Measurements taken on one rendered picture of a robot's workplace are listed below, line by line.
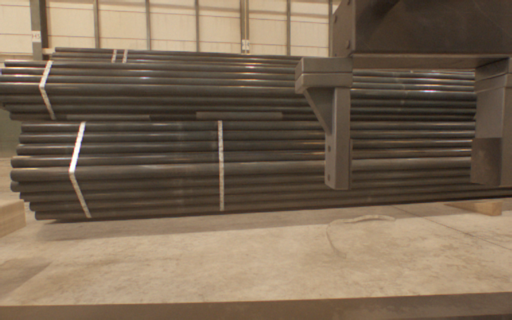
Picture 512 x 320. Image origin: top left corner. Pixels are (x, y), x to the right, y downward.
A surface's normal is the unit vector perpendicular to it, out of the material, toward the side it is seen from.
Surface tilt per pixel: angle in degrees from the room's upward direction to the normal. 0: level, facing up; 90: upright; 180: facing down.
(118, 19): 90
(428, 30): 90
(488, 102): 90
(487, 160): 90
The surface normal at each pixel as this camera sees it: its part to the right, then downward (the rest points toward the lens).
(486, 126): -1.00, 0.01
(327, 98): 0.03, 0.07
